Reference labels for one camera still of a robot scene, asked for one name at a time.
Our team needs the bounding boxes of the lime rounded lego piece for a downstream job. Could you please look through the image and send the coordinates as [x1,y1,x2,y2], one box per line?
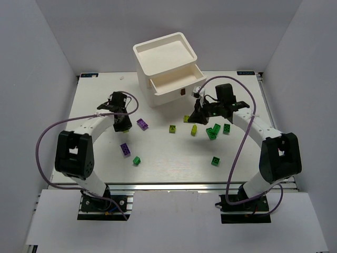
[191,124,197,136]

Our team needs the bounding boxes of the lime long lego brick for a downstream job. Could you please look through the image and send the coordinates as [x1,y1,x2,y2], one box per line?
[183,115,190,123]

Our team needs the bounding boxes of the lime square lego brick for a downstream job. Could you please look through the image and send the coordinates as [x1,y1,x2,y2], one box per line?
[169,125,176,133]

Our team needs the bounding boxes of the white top drawer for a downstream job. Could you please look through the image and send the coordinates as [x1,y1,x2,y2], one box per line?
[149,64,206,106]

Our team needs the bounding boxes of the white three-drawer storage box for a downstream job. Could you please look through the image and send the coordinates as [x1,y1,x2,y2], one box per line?
[133,32,206,108]

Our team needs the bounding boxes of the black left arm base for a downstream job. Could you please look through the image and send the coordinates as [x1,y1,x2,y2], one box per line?
[77,191,133,221]

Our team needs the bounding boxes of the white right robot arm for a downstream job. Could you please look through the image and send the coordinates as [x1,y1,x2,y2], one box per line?
[189,84,302,203]

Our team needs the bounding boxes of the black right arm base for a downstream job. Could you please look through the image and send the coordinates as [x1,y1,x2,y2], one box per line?
[215,194,271,224]

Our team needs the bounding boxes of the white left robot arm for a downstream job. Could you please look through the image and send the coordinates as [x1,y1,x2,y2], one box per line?
[55,92,132,199]

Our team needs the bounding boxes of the purple flat lego plate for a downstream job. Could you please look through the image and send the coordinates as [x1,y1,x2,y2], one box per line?
[136,119,148,131]

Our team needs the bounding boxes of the green long lego brick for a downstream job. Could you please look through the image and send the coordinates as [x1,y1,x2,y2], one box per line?
[212,123,221,135]

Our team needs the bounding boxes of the green upright lego brick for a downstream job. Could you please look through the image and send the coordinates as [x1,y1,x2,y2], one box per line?
[223,123,231,134]

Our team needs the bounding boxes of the purple lego brick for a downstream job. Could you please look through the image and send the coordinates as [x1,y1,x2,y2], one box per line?
[120,143,131,157]

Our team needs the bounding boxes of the blue right corner label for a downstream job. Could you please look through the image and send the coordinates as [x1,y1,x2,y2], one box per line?
[236,71,255,75]

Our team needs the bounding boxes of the blue corner label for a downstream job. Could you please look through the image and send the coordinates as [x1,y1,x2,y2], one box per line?
[80,73,98,78]
[236,71,255,75]

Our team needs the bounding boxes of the blue left corner label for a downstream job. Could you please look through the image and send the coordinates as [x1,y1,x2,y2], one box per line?
[80,73,98,78]

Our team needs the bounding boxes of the green small lego brick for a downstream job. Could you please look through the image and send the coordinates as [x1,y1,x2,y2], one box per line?
[133,156,141,166]

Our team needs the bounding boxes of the green square lego brick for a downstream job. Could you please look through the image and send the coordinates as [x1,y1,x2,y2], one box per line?
[211,157,220,167]

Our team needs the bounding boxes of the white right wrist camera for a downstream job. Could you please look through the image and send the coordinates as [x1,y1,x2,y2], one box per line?
[192,86,205,99]

